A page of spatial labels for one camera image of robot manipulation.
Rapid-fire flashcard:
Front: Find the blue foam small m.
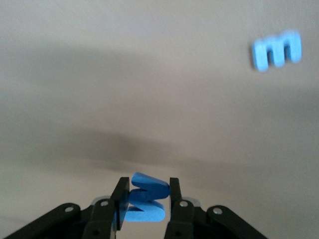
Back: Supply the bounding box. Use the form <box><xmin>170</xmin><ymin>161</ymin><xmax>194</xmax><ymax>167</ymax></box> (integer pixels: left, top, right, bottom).
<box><xmin>250</xmin><ymin>29</ymin><xmax>304</xmax><ymax>73</ymax></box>

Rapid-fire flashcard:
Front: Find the blue foam capital W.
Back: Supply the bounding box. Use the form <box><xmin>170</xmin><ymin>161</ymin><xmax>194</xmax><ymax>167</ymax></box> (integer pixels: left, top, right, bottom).
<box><xmin>124</xmin><ymin>172</ymin><xmax>170</xmax><ymax>223</ymax></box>

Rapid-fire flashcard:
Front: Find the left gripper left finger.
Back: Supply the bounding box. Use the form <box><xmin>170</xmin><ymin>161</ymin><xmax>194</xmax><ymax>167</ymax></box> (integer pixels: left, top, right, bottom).
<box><xmin>0</xmin><ymin>176</ymin><xmax>130</xmax><ymax>239</ymax></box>

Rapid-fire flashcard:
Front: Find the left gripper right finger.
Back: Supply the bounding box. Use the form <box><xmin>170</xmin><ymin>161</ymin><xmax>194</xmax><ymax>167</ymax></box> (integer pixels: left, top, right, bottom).
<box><xmin>164</xmin><ymin>177</ymin><xmax>269</xmax><ymax>239</ymax></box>

